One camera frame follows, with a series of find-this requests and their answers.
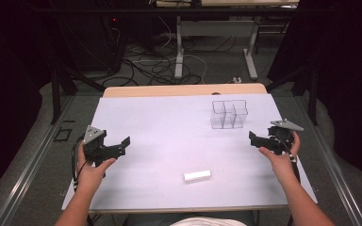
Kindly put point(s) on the person's left hand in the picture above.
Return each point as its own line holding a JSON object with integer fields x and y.
{"x": 89, "y": 175}

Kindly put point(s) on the grey floor rail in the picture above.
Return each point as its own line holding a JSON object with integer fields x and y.
{"x": 28, "y": 166}
{"x": 333, "y": 166}

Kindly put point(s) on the wooden table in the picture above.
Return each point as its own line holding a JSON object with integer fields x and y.
{"x": 185, "y": 90}

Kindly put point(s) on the person's white shirt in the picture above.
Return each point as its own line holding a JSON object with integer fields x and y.
{"x": 209, "y": 221}

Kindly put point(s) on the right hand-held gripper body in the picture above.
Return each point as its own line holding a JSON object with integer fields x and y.
{"x": 279, "y": 139}

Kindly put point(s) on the black metal stand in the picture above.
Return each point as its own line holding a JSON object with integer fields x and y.
{"x": 308, "y": 84}
{"x": 59, "y": 84}

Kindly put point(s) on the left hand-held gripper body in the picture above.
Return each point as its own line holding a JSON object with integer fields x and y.
{"x": 95, "y": 142}

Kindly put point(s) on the white rectangular block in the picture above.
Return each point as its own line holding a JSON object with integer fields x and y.
{"x": 197, "y": 175}

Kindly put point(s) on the black computer tower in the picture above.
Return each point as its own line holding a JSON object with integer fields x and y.
{"x": 100, "y": 40}

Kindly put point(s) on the clear plastic compartment organizer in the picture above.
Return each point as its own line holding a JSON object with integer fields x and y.
{"x": 229, "y": 114}

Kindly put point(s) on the white table cover sheet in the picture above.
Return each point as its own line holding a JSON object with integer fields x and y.
{"x": 176, "y": 132}

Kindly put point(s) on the person's right hand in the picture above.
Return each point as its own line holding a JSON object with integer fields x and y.
{"x": 284, "y": 166}

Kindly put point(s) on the white floor plug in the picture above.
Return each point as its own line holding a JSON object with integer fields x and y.
{"x": 237, "y": 80}

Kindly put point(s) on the white-legged background desk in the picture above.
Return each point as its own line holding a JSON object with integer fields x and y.
{"x": 217, "y": 28}

